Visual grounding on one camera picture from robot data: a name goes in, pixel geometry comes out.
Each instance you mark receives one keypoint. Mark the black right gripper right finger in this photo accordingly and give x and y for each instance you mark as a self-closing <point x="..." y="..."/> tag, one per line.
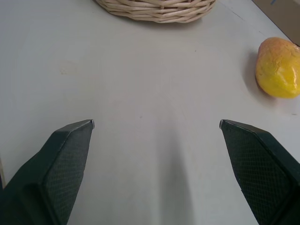
<point x="260" y="168"/>

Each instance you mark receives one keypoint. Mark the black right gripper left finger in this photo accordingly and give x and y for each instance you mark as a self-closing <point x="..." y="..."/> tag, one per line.
<point x="54" y="173"/>

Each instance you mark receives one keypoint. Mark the woven wicker basket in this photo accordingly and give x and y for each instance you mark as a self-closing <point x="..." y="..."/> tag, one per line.
<point x="156" y="9"/>

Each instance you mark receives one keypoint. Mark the yellow orange mango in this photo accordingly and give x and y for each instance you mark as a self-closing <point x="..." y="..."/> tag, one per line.
<point x="277" y="70"/>

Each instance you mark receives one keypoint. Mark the brown cardboard box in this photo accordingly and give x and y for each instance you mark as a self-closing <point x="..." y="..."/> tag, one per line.
<point x="281" y="16"/>

